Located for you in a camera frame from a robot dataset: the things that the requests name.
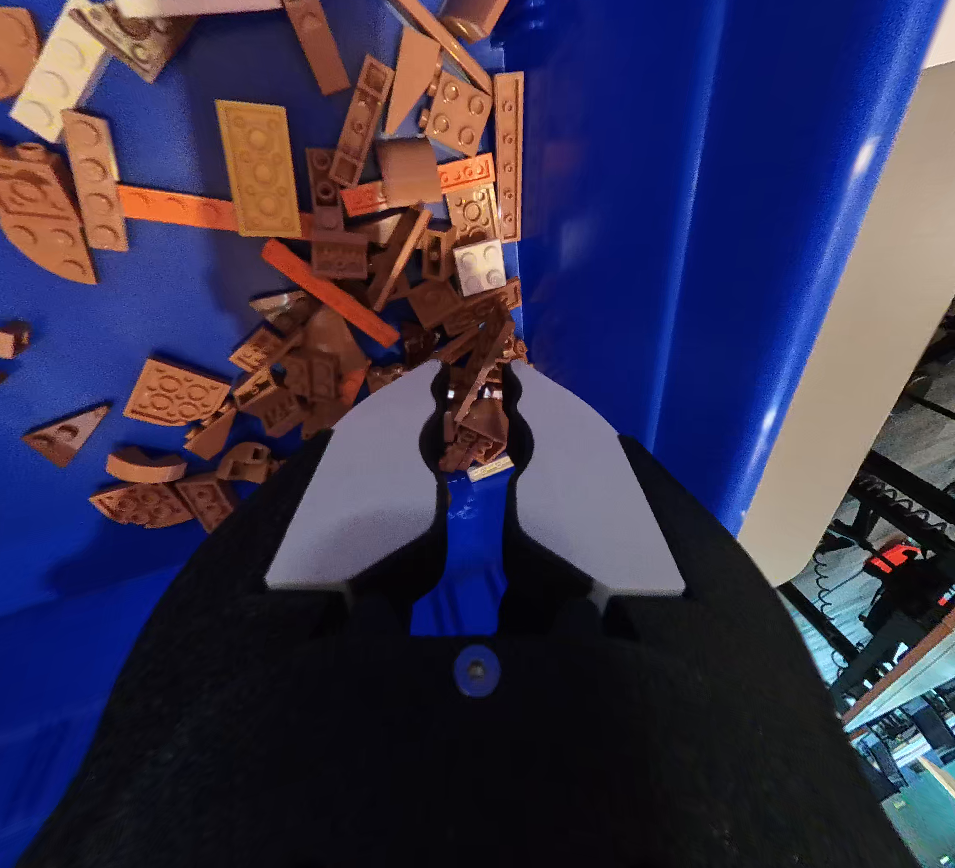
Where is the pile of brown lego pieces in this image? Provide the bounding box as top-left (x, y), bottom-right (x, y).
top-left (0, 0), bottom-right (532, 533)

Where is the white square lego plate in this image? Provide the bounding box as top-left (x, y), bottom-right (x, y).
top-left (453, 239), bottom-right (507, 298)

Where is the blue plastic parts bin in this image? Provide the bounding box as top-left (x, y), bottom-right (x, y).
top-left (0, 0), bottom-right (955, 619)

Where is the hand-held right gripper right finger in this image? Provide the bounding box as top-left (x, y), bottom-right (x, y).
top-left (501, 361), bottom-right (686, 604)

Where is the yellow lego plate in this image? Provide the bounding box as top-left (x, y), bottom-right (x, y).
top-left (215, 99), bottom-right (303, 238)

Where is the white lego brick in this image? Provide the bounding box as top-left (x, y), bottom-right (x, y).
top-left (11, 0), bottom-right (113, 144)

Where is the orange long lego plate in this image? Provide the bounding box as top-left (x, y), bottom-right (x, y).
top-left (261, 239), bottom-right (400, 348)
top-left (342, 153), bottom-right (495, 216)
top-left (115, 183), bottom-right (314, 238)

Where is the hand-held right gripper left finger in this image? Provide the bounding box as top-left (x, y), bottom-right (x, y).
top-left (265, 359), bottom-right (454, 604)

